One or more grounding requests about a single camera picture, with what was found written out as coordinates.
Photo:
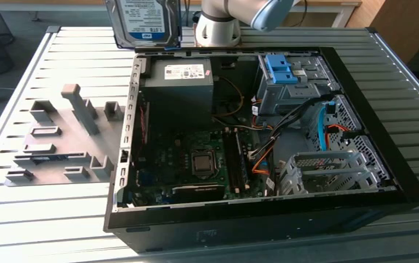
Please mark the blue plastic latch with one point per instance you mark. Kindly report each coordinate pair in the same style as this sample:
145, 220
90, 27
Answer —
281, 74

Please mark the black RAM stick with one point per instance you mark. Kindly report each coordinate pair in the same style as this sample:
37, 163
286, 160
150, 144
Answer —
231, 161

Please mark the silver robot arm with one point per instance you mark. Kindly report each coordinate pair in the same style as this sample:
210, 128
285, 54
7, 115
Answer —
217, 30

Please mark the green motherboard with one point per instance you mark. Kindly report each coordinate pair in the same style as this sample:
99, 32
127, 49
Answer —
166, 164

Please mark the hard disk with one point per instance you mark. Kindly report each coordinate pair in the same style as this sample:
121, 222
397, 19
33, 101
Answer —
145, 19

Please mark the brown wooden cabinet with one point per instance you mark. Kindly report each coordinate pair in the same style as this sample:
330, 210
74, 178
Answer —
406, 27

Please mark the dark blue RAM stick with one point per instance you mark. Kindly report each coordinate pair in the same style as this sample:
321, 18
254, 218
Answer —
46, 158

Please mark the grey power supply unit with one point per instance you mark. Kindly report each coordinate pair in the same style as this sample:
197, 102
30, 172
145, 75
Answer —
179, 90

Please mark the grey parts rack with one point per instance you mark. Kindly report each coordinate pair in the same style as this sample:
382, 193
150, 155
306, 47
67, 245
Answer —
70, 148

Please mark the CPU socket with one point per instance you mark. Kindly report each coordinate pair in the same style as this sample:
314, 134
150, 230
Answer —
202, 163

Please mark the black PC case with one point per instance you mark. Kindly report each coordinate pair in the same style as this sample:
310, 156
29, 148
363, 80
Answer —
231, 227

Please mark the white framed desk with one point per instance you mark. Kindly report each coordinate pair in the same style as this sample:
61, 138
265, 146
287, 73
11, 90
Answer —
67, 7

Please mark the black graphics card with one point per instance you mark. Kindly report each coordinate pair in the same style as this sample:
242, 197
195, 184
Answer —
198, 191

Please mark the silver drive cage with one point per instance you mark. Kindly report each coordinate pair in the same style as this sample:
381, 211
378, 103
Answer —
290, 93

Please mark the silver disk bay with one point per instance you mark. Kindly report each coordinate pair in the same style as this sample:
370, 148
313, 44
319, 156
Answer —
334, 171

